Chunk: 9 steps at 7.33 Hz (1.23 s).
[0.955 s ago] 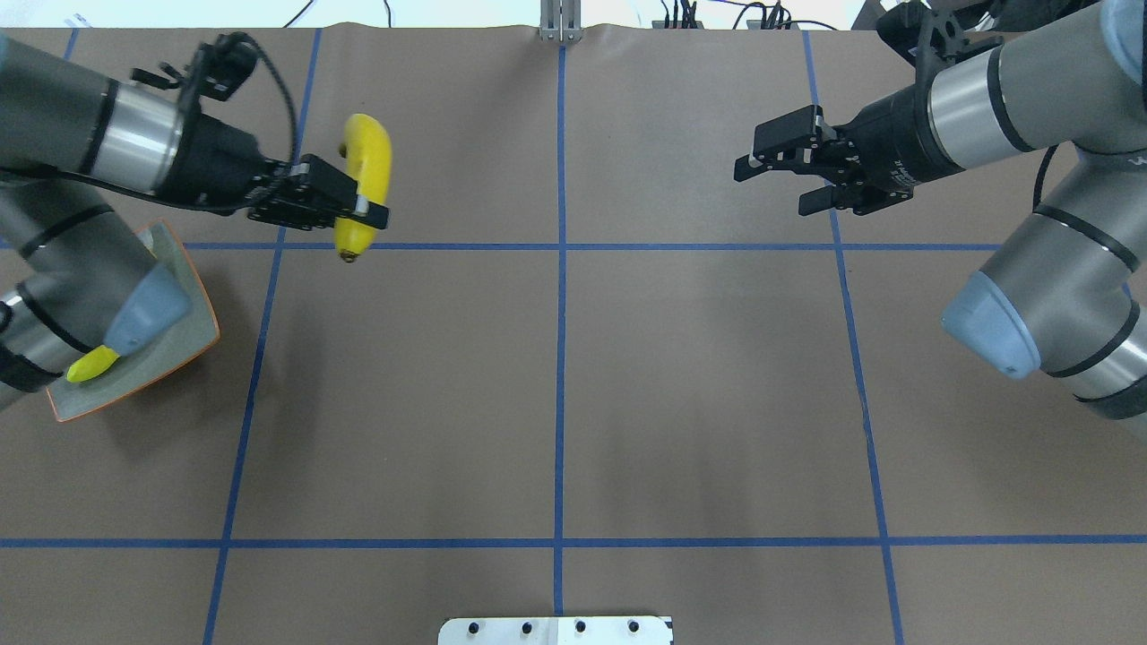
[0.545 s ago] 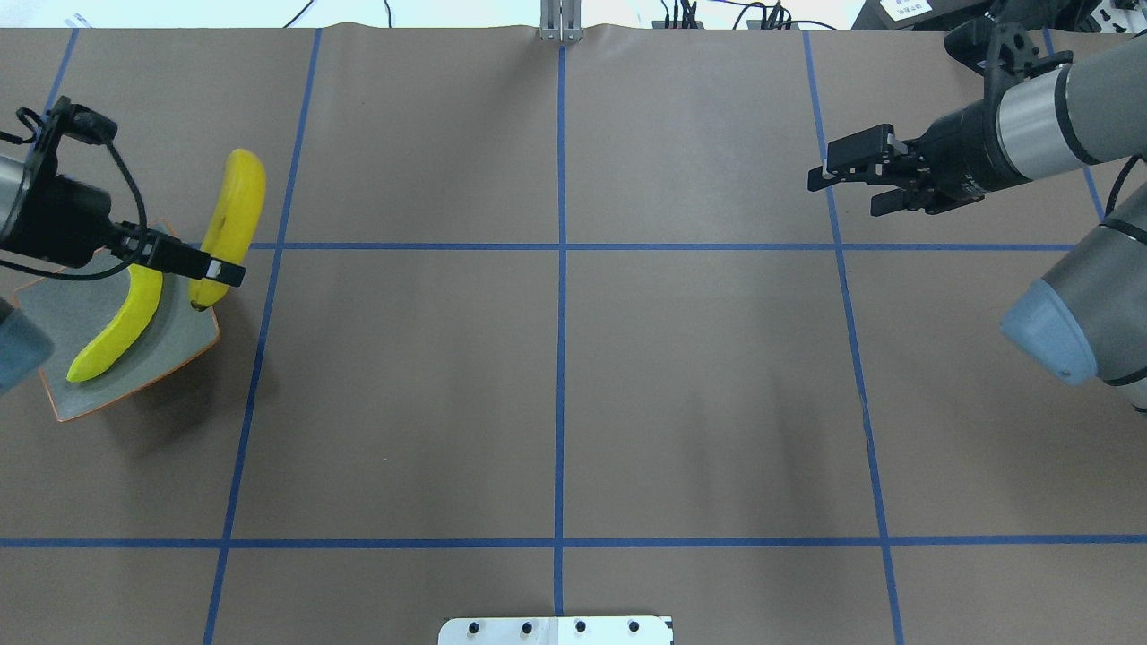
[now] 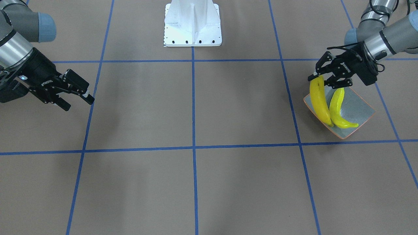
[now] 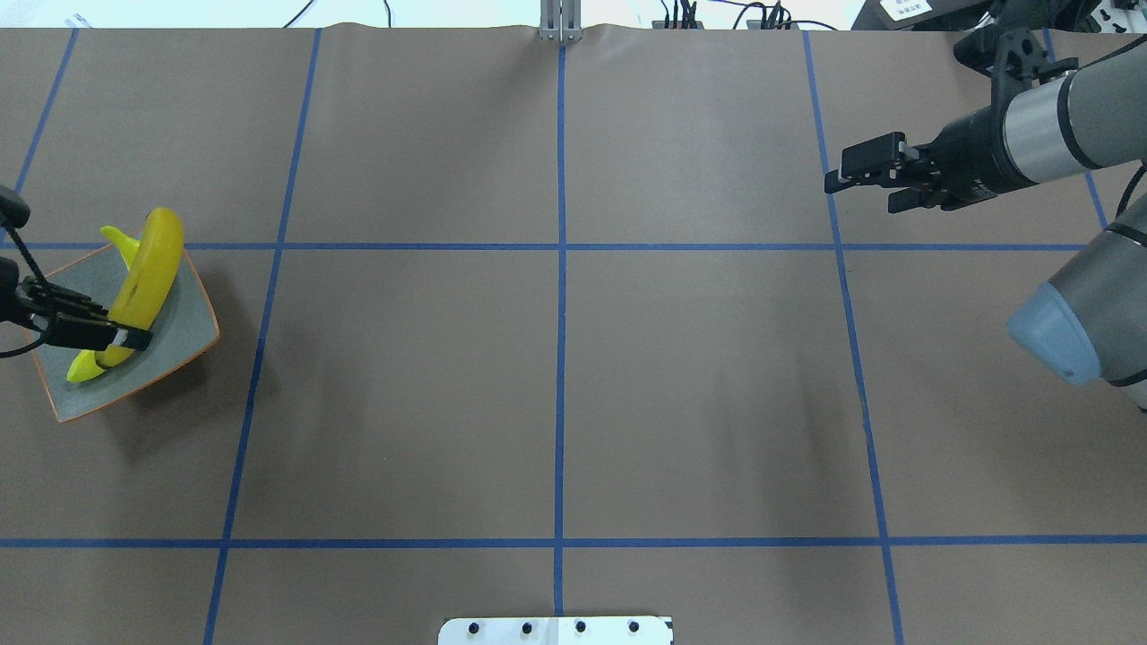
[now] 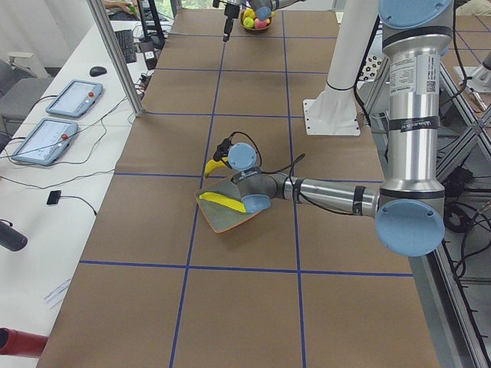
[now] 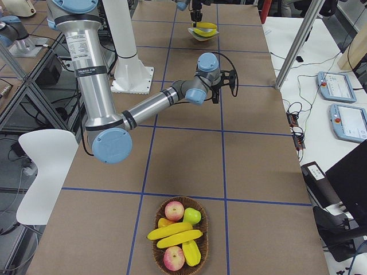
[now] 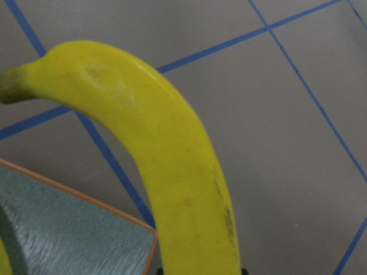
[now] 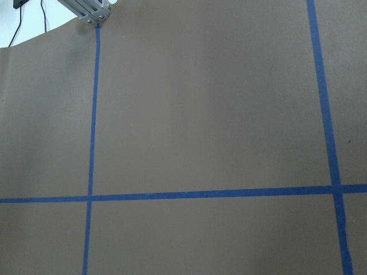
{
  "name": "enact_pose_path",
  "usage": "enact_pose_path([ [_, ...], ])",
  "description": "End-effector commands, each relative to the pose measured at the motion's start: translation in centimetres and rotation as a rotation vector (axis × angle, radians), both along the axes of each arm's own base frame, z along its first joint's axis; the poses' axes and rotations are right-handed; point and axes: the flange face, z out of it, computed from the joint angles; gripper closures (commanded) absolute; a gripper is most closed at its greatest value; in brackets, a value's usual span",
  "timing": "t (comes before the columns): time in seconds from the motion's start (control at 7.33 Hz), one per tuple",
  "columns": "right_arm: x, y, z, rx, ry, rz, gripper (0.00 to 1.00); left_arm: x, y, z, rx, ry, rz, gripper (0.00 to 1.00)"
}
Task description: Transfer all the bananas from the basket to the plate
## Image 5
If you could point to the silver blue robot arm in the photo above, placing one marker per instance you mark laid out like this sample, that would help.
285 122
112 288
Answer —
265 7
408 207

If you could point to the brown wicker basket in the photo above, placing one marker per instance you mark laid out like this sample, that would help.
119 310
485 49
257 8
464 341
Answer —
250 22

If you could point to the far teach pendant tablet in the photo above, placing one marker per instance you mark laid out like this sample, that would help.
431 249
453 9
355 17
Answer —
75 99

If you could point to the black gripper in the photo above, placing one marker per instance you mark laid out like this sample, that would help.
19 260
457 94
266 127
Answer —
229 25
227 163

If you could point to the near teach pendant tablet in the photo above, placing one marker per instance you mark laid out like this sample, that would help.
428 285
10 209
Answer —
46 142

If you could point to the teach pendant tablet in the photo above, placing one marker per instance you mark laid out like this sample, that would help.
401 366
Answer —
75 99
46 142

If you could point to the aluminium frame post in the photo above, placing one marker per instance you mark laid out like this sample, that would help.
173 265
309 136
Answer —
116 56

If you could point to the black computer mouse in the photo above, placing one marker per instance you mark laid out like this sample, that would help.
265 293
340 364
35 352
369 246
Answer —
97 71

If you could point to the black keyboard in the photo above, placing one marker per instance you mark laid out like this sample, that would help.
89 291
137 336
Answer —
126 44

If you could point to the small black device on table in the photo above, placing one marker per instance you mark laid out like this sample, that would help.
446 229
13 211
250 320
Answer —
54 197

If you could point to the red cylinder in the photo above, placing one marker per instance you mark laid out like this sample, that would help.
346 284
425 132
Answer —
22 344

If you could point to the yellow banana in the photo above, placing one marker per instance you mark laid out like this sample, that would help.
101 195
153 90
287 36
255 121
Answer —
223 200
213 165

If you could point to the grey square plate orange rim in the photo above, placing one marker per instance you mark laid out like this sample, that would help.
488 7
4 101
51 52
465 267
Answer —
222 219

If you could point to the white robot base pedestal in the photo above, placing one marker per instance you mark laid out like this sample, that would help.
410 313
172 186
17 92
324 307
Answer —
333 112

